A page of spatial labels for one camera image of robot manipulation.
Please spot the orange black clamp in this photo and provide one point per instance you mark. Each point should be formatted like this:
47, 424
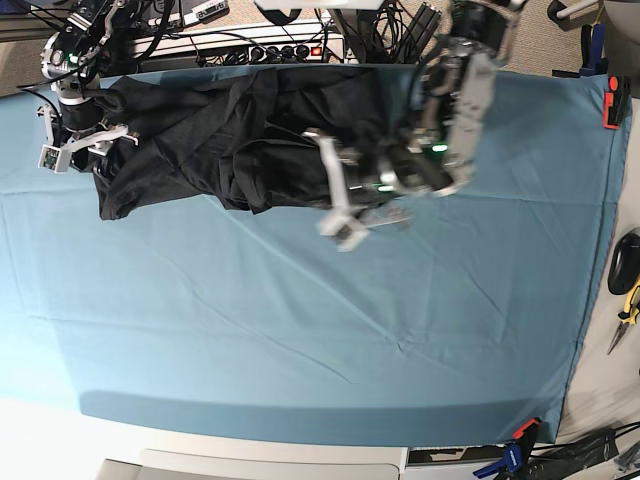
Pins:
616, 100
526, 435

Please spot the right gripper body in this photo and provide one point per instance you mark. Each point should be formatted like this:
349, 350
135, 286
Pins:
80, 115

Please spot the orange black clamp bottom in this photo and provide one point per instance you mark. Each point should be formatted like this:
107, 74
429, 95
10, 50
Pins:
526, 435

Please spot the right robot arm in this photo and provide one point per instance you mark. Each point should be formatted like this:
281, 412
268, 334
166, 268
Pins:
72, 61

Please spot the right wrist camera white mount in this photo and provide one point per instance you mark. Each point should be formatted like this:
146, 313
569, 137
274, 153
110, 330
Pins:
57, 153

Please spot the blue black clamp bottom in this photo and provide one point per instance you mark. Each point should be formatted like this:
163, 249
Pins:
509, 464

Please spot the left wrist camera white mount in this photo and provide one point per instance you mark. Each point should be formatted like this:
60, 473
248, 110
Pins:
357, 205

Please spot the black extrusion piece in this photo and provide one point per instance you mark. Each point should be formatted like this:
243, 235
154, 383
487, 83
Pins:
418, 34

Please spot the dark grey T-shirt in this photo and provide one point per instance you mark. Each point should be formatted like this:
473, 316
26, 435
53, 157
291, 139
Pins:
241, 139

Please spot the yellow handled pliers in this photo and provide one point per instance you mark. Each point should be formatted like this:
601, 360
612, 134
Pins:
627, 317

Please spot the blue table cloth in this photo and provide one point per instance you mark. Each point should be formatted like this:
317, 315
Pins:
188, 317

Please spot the black power strip red switch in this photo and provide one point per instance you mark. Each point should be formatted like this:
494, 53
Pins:
275, 54

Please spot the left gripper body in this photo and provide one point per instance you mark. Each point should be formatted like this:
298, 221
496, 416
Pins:
363, 179

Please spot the orange black clamp top right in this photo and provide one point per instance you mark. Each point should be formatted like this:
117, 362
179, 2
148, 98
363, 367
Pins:
616, 100

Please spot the black computer mouse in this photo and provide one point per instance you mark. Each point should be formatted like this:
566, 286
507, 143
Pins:
624, 268

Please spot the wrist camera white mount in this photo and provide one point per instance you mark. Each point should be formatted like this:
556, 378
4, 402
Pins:
357, 205
57, 153

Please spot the blue clamp top right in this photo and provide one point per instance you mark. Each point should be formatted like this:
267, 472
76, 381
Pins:
592, 47

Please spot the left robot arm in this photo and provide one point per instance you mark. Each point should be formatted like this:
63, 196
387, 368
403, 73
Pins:
431, 142

